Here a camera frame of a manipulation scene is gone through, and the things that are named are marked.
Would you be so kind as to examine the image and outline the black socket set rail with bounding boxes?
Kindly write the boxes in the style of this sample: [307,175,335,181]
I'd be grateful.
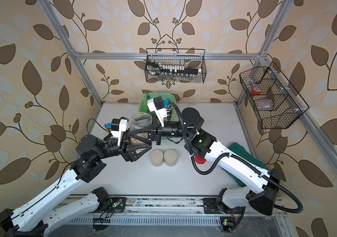
[145,62,203,76]

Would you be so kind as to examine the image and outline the beige lid jar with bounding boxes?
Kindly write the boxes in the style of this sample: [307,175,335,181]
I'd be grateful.
[150,150,164,166]
[164,150,178,166]

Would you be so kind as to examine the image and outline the black wire basket wall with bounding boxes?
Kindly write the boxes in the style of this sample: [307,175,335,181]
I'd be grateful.
[144,47,207,85]
[239,62,309,129]

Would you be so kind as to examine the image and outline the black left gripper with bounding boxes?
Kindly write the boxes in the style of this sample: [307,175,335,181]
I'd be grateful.
[93,127,148,163]

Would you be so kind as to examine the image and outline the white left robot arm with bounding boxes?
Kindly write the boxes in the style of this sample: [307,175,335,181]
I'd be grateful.
[0,128,154,237]

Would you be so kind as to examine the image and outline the black wire basket back wall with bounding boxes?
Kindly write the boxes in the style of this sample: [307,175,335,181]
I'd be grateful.
[144,47,207,85]

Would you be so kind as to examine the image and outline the red object in basket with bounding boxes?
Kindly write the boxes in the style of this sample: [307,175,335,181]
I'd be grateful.
[250,87,262,95]

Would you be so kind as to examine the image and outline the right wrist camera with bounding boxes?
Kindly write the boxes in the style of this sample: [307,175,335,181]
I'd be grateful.
[147,96,169,127]

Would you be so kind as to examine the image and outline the red jar lid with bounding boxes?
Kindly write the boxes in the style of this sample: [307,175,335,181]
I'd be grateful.
[195,156,206,165]

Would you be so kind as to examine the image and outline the black wire basket right wall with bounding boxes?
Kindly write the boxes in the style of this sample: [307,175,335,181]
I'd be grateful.
[239,62,309,129]

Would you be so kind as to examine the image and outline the green bin with bag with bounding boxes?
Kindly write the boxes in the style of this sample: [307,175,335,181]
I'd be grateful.
[138,92,178,121]

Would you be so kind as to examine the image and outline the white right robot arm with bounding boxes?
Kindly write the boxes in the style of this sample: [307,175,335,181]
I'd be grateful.
[147,97,303,216]

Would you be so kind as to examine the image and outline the clear peanut jar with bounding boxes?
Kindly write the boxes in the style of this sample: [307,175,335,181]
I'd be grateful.
[129,112,153,149]

